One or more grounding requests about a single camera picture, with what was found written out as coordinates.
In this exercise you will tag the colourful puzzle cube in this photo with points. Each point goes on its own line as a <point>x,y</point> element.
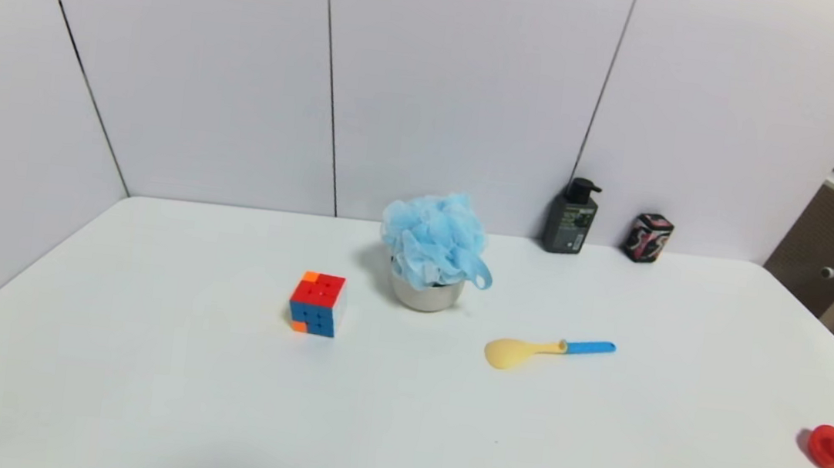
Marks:
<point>316,305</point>

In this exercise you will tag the light blue mesh bath loofah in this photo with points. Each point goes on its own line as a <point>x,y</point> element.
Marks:
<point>432,236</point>

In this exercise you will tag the black red patterned tin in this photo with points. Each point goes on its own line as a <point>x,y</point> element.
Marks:
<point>649,237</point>

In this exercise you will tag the beige round bowl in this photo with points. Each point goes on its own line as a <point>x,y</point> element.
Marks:
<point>423,297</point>

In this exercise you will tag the dark grey pump bottle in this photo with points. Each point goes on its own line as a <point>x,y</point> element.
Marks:
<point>571,223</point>

